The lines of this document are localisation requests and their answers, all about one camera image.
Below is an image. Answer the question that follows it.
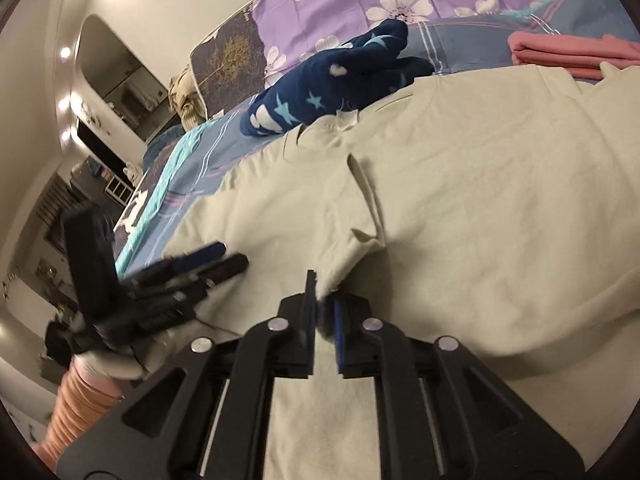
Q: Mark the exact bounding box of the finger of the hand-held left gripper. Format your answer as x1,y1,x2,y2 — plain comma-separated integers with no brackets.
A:
125,241,227,288
165,253,250,307

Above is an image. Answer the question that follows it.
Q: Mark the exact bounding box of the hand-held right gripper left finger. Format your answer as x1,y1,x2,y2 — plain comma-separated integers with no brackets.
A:
56,270,319,480

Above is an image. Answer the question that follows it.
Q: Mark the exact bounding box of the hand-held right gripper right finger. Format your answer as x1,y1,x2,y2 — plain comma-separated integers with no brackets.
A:
327,295,586,480

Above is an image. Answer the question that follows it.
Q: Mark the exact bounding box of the beige t-shirt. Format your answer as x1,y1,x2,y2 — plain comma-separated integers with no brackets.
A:
162,62,640,480

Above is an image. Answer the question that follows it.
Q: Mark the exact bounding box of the person's left forearm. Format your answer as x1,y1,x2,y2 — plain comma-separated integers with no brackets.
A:
30,357,124,472

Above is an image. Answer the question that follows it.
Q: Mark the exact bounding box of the person's left hand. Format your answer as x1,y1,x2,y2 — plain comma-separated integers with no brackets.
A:
74,341,151,382

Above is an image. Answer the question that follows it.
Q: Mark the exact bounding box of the dark printed mattress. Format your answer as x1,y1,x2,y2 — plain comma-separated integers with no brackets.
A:
114,187,152,233

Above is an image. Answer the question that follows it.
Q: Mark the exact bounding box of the white shelf rack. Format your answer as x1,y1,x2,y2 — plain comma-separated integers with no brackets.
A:
105,176,136,207

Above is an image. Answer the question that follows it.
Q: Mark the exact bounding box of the blue plaid bed sheet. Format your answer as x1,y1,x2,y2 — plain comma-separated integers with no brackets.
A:
114,0,640,281

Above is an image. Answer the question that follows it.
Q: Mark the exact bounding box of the dark teal cushion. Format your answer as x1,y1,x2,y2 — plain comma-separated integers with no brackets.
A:
142,125,190,172

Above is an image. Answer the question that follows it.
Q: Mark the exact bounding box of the crumpled beige cloth pile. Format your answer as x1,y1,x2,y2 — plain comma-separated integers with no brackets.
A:
169,74,207,131

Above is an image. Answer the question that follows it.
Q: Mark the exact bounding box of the dark tree-print pillow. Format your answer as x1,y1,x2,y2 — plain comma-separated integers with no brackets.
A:
190,7,267,117

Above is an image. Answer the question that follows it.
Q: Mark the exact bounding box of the navy star-print garment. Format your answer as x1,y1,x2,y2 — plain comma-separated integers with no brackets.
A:
240,19,435,137

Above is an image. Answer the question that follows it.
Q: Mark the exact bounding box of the folded pink cloth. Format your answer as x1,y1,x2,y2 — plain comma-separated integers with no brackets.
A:
507,31,640,81

